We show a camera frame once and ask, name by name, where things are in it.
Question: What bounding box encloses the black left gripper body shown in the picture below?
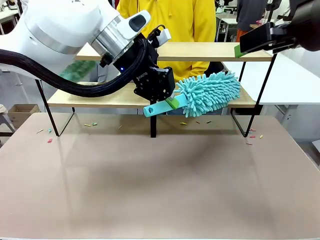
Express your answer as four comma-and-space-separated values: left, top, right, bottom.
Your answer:
112, 37, 176, 104

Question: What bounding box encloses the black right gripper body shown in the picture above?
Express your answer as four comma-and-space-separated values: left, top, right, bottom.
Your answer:
287, 0, 320, 53

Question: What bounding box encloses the teal chenille duster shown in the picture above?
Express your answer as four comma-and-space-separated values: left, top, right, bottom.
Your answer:
143, 70, 242, 119

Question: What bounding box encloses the person in dark jacket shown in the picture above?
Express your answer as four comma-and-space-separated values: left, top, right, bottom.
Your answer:
236, 0, 270, 43

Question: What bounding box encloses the wooden two-tier shelf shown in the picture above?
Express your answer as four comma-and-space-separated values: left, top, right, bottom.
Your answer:
34, 53, 279, 139

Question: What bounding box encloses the white background desk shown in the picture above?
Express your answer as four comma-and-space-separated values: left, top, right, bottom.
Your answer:
215, 6, 239, 43

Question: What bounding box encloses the shorter wooden shelf board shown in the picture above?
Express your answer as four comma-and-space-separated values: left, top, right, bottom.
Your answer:
74, 41, 275, 62

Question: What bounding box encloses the white side table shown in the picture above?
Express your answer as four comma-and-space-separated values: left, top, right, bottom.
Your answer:
221, 48, 320, 106

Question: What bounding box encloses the longer wooden shelf board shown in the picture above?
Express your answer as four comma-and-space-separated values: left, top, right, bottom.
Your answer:
46, 81, 258, 109

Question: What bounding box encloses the person in yellow hoodie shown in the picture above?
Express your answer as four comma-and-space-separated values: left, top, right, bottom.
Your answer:
116, 0, 225, 116

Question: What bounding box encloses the green fuzzy object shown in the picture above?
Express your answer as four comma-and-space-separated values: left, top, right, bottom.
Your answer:
60, 60, 98, 83

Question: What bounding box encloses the brown cardboard box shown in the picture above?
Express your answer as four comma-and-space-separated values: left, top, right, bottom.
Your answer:
8, 103, 42, 130

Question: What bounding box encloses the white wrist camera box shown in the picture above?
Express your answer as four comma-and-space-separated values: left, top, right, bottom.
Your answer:
147, 24, 173, 48

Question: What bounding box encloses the black braided cable sleeve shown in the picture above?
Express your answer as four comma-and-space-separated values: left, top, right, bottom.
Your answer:
0, 37, 152, 99

